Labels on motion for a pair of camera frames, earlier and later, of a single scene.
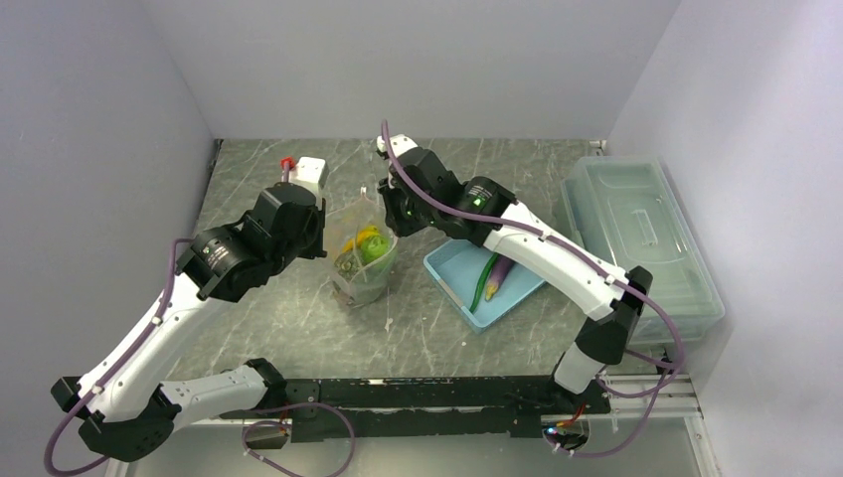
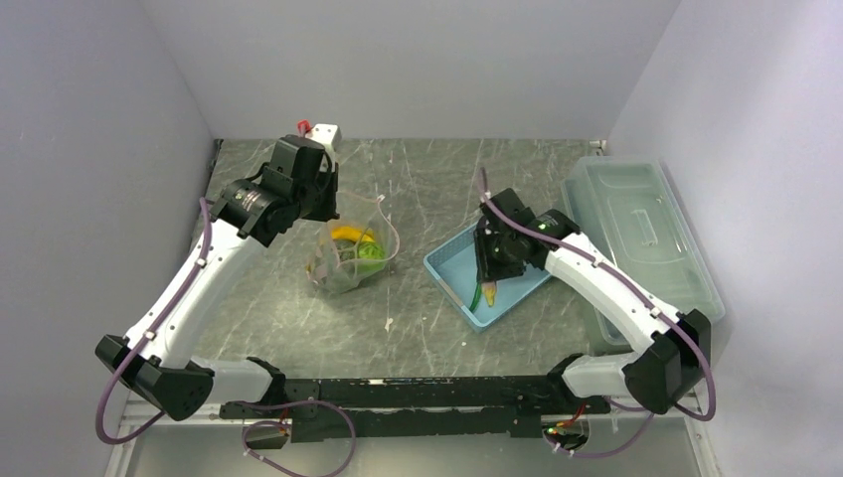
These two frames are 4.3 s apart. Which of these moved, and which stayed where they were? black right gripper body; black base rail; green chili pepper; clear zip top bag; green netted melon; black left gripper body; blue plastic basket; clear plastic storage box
Moved: green netted melon; black right gripper body; clear zip top bag; black left gripper body
Stayed: clear plastic storage box; green chili pepper; blue plastic basket; black base rail
